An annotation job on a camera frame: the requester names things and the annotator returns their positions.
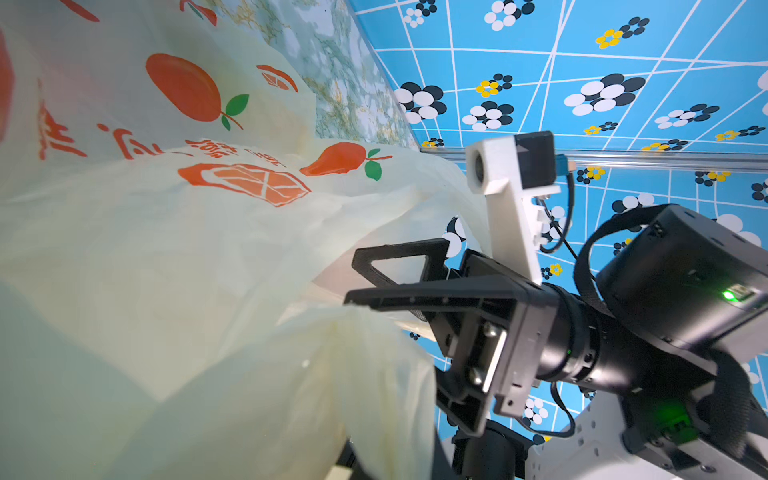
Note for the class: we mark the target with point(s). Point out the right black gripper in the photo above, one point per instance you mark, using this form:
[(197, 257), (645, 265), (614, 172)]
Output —
[(492, 323)]

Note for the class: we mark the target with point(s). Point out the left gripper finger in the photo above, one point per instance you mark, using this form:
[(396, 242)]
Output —
[(354, 462)]

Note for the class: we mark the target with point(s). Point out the cream printed plastic bag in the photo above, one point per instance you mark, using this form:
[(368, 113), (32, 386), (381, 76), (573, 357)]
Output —
[(183, 186)]

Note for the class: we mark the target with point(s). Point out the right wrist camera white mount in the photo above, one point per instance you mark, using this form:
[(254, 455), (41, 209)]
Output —
[(516, 223)]

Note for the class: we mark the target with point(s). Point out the right aluminium corner post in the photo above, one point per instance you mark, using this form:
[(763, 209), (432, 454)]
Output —
[(750, 163)]

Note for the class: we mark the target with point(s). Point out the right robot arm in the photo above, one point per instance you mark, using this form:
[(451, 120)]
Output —
[(637, 375)]

